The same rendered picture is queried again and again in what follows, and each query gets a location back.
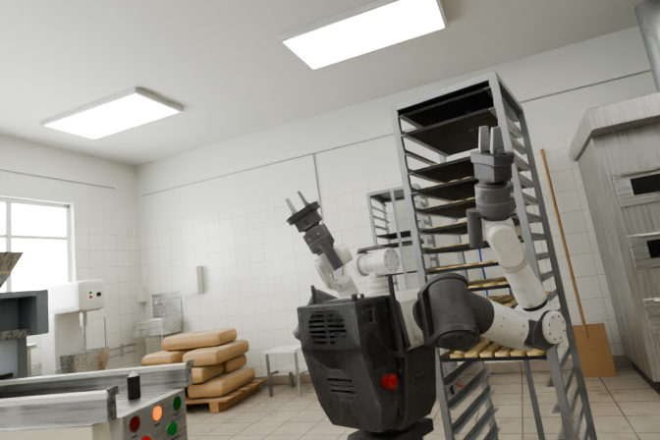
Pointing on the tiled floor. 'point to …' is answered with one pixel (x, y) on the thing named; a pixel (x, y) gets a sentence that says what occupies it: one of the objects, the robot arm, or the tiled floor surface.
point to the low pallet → (226, 397)
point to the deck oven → (627, 217)
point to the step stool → (286, 366)
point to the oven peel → (598, 363)
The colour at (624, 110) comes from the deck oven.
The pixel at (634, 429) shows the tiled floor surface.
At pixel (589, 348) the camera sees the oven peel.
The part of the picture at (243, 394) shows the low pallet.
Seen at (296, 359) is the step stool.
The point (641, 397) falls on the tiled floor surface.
